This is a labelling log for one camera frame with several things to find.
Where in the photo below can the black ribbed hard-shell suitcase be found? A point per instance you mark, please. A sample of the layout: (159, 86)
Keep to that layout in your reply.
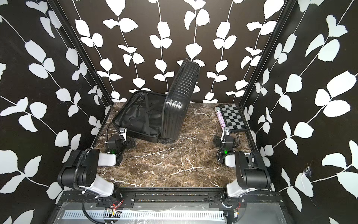
(157, 117)

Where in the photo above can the white slotted cable duct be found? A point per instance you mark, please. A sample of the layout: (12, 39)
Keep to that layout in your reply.
(158, 215)

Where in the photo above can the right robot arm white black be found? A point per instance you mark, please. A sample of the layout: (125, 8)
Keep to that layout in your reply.
(250, 169)

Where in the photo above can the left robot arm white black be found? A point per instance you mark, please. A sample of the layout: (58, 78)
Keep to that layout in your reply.
(80, 170)

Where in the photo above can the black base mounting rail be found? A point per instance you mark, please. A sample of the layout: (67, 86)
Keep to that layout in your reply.
(214, 197)

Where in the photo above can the black white checkered board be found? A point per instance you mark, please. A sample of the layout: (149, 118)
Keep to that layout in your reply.
(232, 118)

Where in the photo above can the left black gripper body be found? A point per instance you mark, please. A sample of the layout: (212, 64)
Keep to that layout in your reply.
(126, 141)

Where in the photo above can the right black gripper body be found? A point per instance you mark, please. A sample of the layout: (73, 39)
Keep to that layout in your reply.
(218, 140)

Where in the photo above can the purple glitter tube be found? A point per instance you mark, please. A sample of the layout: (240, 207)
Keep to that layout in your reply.
(220, 117)

